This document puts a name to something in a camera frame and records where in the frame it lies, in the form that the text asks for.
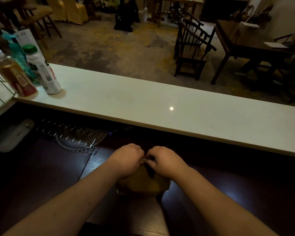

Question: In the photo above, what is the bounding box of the person's right hand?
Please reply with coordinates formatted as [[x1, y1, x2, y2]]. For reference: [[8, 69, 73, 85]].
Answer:
[[147, 146, 189, 180]]

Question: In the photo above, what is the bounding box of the person's left hand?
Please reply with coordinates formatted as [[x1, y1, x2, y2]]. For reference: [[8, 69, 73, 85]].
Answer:
[[105, 143, 145, 180]]

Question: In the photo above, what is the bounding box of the brown paper bag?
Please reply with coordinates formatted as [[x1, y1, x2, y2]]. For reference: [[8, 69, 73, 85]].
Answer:
[[116, 158, 171, 197]]

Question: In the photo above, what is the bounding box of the person's left forearm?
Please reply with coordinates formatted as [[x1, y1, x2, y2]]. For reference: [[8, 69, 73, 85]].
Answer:
[[1, 163, 121, 236]]

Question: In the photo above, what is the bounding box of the person's right forearm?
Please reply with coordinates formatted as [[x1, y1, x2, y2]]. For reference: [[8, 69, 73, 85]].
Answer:
[[171, 167, 279, 236]]

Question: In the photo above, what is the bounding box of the dark wooden armchair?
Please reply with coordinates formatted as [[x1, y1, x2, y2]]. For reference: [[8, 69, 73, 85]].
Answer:
[[173, 8, 204, 60], [174, 18, 217, 81]]

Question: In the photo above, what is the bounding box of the white bottle green cap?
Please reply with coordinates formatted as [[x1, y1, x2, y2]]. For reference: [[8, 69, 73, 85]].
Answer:
[[22, 44, 62, 95]]

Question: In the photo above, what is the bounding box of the grey metal plate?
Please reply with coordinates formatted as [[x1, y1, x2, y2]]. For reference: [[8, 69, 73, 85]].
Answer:
[[0, 118, 35, 153]]

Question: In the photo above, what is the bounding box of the black bag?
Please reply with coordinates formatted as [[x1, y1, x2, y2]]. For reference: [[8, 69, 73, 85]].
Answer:
[[114, 0, 140, 33]]

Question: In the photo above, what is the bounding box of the dark wooden table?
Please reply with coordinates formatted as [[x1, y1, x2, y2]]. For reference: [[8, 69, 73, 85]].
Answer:
[[211, 20, 295, 92]]

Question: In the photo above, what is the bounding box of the amber tea bottle red label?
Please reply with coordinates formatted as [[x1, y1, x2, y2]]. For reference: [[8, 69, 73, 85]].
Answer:
[[0, 49, 38, 97]]

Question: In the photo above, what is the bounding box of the light wooden table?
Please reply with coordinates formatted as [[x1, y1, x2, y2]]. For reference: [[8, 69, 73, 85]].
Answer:
[[144, 0, 204, 28]]

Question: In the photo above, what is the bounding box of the teal spray bottle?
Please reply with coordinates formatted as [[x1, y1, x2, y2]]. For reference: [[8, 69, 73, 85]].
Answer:
[[1, 32, 41, 86]]

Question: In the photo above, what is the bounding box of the yellow covered chair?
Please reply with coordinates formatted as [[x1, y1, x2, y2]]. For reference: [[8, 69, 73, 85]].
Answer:
[[45, 0, 67, 22], [61, 0, 89, 25]]

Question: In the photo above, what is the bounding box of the white paper sheet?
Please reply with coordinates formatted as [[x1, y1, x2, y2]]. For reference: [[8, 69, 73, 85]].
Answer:
[[264, 42, 288, 49], [240, 21, 260, 28]]

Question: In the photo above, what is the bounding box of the dark wooden cabinet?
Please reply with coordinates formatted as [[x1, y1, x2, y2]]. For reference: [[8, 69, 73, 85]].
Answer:
[[200, 0, 251, 23]]

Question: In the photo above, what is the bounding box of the brown wooden stool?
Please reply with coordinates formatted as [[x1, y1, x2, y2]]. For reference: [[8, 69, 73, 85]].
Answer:
[[20, 4, 63, 49]]

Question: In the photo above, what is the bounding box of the metal wire rack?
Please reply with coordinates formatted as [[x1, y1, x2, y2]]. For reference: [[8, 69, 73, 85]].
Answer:
[[34, 119, 108, 154]]

